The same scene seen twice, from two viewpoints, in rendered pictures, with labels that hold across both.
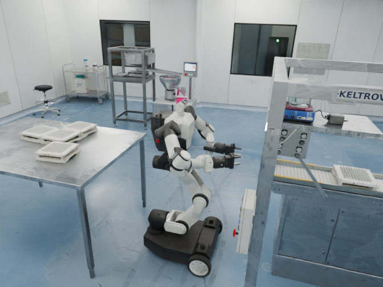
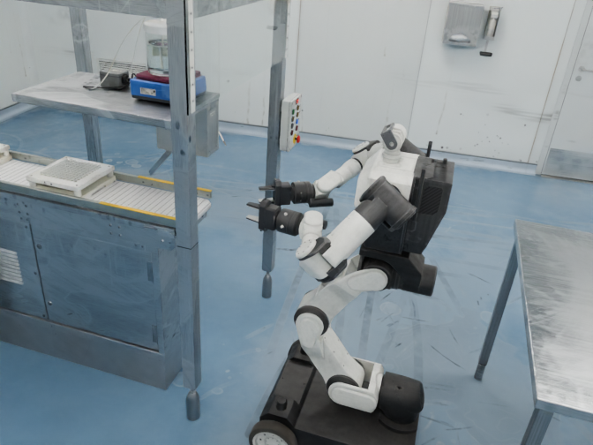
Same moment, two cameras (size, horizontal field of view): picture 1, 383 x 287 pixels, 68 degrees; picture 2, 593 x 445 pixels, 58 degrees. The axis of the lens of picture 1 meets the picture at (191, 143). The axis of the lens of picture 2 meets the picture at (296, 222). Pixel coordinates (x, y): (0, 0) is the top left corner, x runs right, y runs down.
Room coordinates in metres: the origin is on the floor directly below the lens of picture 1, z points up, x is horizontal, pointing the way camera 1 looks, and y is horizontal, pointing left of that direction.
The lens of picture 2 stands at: (3.77, -0.21, 1.95)
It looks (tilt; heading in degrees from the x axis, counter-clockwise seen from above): 29 degrees down; 180
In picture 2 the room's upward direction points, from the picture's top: 4 degrees clockwise
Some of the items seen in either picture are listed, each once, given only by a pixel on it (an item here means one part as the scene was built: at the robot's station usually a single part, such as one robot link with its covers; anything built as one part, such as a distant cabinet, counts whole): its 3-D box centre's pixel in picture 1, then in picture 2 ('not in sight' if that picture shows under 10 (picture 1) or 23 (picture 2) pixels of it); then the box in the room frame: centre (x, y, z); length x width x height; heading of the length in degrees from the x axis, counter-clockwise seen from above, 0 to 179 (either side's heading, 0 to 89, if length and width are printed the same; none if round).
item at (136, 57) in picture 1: (143, 90); not in sight; (5.31, 0.94, 0.75); 1.43 x 1.06 x 1.50; 79
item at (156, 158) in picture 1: (170, 160); (397, 266); (2.11, 0.17, 0.89); 0.28 x 0.13 x 0.18; 75
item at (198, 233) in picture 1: (181, 230); (347, 395); (2.08, 0.07, 0.19); 0.64 x 0.52 x 0.33; 75
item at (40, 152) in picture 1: (57, 148); not in sight; (2.12, 1.10, 0.96); 0.25 x 0.24 x 0.02; 171
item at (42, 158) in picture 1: (58, 154); not in sight; (2.12, 1.10, 0.91); 0.24 x 0.24 x 0.02; 81
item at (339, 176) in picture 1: (354, 175); (71, 172); (1.75, -1.15, 1.00); 0.25 x 0.24 x 0.02; 164
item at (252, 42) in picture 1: (261, 50); not in sight; (6.91, -1.56, 1.43); 1.38 x 0.01 x 1.16; 79
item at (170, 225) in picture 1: (178, 221); (356, 382); (2.09, 0.10, 0.28); 0.21 x 0.20 x 0.13; 75
